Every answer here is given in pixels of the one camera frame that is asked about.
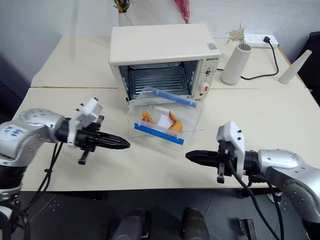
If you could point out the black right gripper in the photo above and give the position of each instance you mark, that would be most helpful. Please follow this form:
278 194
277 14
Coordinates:
227 160

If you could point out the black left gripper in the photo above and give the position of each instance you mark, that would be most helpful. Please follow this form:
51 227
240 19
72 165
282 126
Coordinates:
86 138

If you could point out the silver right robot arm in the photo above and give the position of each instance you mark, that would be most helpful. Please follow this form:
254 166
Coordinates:
282 162

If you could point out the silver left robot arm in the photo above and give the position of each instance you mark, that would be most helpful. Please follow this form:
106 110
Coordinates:
32 125

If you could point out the clear container with blue clips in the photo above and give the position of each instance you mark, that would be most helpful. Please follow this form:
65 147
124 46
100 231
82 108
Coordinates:
190 120

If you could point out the small orange fried food piece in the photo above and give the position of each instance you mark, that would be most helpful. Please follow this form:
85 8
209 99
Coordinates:
147 118

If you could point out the large orange fried food piece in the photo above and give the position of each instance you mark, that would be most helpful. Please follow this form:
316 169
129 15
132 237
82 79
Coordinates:
176 124

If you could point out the metal oven baking tray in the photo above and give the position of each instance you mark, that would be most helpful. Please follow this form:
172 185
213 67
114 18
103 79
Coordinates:
155 78

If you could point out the white toaster oven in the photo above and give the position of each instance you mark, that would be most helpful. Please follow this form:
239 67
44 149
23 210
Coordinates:
160 43

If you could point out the white paper piece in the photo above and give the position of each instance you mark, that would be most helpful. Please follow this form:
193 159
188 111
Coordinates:
163 121

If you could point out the black table foot bar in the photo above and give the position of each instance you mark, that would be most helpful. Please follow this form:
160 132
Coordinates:
255 193

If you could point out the dark rounded shape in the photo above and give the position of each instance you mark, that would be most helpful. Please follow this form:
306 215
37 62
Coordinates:
195 225
131 225

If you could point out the white sneaker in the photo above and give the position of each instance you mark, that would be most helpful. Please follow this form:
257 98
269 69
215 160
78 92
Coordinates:
275 197

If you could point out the white cylindrical vase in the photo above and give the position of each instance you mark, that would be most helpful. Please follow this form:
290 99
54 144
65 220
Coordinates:
235 65

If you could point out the white square vase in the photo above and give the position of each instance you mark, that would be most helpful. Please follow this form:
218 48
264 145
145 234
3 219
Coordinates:
123 20

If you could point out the pale dried flower sprig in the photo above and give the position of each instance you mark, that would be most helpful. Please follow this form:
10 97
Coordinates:
235 35

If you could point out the white cone shaped vase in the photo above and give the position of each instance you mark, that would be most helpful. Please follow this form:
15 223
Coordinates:
293 67

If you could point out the white power strip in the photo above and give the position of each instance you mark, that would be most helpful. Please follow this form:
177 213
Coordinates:
252 39

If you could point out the yellow dried flowers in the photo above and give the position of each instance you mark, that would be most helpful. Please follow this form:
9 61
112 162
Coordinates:
122 4

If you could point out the black chair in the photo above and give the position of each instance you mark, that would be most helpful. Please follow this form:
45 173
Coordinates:
312 60

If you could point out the pink dried flowers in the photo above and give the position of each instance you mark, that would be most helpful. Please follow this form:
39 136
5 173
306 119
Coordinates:
182 8

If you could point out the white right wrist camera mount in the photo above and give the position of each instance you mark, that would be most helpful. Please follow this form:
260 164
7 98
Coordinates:
233 136

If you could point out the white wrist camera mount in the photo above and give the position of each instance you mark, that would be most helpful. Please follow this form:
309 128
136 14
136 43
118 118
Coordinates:
233 136
87 111

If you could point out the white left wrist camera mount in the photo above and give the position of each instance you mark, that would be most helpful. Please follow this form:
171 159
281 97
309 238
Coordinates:
87 111

